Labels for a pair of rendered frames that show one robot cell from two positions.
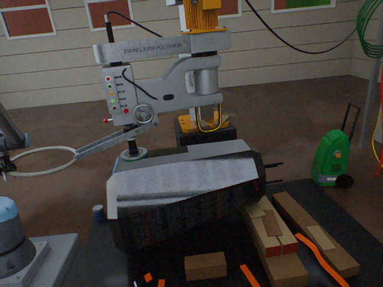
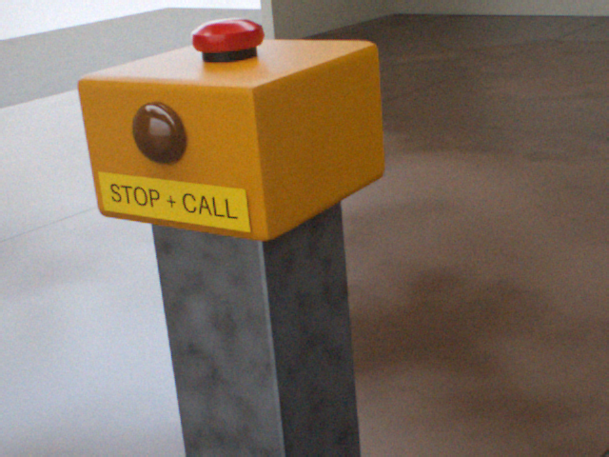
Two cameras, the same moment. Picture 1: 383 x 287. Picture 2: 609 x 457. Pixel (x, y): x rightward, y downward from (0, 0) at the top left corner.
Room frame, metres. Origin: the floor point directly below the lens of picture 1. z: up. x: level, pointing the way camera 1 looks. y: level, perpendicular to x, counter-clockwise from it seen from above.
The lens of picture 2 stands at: (0.61, 1.41, 1.16)
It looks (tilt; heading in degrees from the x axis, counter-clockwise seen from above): 20 degrees down; 43
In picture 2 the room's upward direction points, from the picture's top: 5 degrees counter-clockwise
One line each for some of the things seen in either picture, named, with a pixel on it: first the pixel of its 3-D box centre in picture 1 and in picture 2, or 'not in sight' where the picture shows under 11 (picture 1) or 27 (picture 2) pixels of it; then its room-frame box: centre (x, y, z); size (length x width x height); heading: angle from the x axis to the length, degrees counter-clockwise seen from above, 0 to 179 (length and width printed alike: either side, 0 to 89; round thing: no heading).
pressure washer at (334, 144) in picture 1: (333, 145); not in sight; (2.50, -1.47, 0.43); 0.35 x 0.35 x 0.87; 82
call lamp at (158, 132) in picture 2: not in sight; (158, 132); (0.91, 1.79, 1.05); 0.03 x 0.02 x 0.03; 97
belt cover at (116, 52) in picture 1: (163, 48); not in sight; (2.05, 0.15, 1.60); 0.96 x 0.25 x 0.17; 104
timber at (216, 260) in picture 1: (205, 266); not in sight; (1.45, 0.01, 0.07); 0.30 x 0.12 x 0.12; 92
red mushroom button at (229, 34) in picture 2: not in sight; (227, 38); (0.97, 1.79, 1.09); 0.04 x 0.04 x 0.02
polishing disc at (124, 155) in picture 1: (133, 153); not in sight; (1.96, 0.49, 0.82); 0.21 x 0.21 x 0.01
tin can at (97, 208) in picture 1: (99, 212); not in sight; (2.23, 1.03, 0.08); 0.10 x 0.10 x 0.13
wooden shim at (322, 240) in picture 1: (319, 237); not in sight; (1.58, -0.91, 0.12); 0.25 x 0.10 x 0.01; 4
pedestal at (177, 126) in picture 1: (204, 152); not in sight; (2.77, -0.12, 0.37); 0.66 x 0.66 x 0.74; 7
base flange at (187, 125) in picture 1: (202, 121); not in sight; (2.77, -0.12, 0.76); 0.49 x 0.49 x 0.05; 7
